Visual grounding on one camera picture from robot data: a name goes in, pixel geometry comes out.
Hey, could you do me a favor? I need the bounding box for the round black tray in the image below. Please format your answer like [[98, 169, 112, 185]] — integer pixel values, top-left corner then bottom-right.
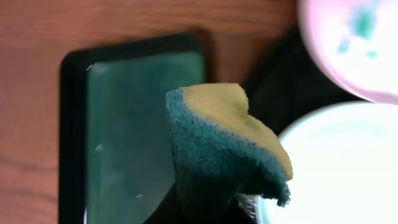
[[244, 26, 362, 135]]

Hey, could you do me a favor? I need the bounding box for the pink plate with green stain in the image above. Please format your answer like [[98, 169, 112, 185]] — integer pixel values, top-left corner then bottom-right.
[[297, 0, 397, 104]]

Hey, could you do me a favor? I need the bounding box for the green rectangular sponge tray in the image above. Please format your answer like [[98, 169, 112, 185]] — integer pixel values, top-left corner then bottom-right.
[[58, 31, 210, 224]]

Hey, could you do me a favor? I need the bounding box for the green yellow sponge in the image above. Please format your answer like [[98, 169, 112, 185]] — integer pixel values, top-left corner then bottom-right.
[[165, 83, 293, 223]]

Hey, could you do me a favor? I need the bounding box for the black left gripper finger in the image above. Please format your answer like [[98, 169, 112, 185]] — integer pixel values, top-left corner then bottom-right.
[[143, 184, 256, 224]]

